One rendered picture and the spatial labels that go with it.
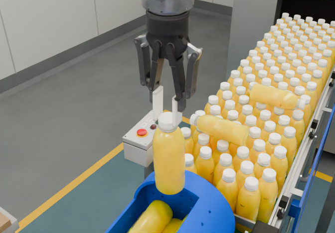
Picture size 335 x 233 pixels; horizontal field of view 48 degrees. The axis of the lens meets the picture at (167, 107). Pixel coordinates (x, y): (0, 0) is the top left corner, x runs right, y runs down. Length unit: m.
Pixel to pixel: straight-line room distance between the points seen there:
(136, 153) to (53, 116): 2.20
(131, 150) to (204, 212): 0.48
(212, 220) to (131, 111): 2.55
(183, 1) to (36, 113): 3.03
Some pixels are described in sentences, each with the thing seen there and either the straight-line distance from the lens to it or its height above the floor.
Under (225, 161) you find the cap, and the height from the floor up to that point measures 1.10.
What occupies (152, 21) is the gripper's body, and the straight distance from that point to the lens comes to 0.63.
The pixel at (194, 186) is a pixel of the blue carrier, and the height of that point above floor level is 1.23.
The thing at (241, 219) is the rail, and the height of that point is 0.97.
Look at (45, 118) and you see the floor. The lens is 3.46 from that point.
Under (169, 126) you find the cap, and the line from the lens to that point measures 0.75.
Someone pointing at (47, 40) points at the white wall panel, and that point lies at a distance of 4.12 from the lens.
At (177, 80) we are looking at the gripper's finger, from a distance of 0.69.
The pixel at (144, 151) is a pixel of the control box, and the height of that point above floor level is 1.07.
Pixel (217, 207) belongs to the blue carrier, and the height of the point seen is 1.19.
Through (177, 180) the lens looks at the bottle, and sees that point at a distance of 0.84.
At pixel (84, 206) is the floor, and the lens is 2.60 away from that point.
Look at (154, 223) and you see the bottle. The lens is 1.00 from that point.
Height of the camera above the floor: 1.91
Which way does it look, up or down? 34 degrees down
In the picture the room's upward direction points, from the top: straight up
